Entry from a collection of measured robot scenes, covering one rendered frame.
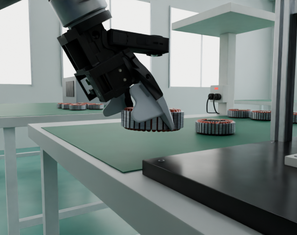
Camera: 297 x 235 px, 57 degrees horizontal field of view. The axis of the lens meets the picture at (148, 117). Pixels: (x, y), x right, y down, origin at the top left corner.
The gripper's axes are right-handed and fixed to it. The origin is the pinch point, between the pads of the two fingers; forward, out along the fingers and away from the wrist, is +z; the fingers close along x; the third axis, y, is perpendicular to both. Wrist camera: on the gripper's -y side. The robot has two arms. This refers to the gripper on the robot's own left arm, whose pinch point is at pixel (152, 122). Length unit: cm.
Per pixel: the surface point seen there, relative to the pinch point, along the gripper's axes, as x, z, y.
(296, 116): -14, 40, -62
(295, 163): 22.0, 6.8, -4.5
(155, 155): -0.5, 5.8, 2.3
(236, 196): 24.5, 0.1, 8.1
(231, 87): -56, 36, -79
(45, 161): -61, 14, 15
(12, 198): -109, 35, 35
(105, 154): -6.2, 2.1, 8.8
